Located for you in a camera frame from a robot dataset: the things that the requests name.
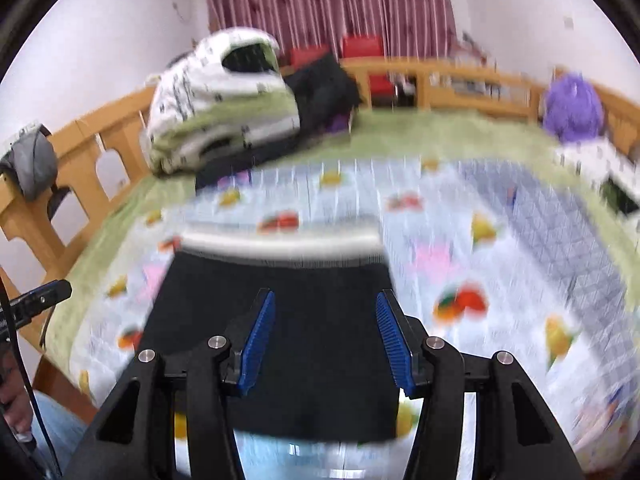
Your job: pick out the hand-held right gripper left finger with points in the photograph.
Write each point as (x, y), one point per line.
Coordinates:
(257, 340)

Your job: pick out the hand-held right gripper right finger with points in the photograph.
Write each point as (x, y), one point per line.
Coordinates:
(395, 340)

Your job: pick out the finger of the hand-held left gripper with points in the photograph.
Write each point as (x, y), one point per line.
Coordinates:
(45, 296)

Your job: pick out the black pants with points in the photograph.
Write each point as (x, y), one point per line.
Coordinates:
(325, 340)

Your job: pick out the person's left hand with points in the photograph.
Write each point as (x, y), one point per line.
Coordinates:
(15, 410)

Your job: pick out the person's blue jeans leg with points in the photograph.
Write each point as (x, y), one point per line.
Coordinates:
(57, 430)

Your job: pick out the grey garment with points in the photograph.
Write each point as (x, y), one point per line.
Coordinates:
(32, 165)

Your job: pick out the fruit print plastic mat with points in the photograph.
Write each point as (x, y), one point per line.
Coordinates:
(350, 200)

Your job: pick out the grey checked cloth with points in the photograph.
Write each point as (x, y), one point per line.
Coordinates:
(550, 240)

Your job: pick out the green bed sheet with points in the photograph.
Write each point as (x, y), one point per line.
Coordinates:
(450, 130)

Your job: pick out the purple cloth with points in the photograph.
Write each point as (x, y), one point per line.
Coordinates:
(340, 122)

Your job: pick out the folded floral quilt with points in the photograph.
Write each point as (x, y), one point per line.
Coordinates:
(200, 100)

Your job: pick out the black clothes pile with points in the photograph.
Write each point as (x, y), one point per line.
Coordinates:
(325, 90)

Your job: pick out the red chair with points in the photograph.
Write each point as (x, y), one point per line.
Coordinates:
(365, 50)
(307, 56)

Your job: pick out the purple plush toy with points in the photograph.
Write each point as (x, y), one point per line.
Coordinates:
(572, 107)

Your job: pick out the red patterned curtain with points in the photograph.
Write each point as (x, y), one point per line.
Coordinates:
(325, 0)

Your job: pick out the wooden bed frame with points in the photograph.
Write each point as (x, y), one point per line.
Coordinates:
(85, 140)

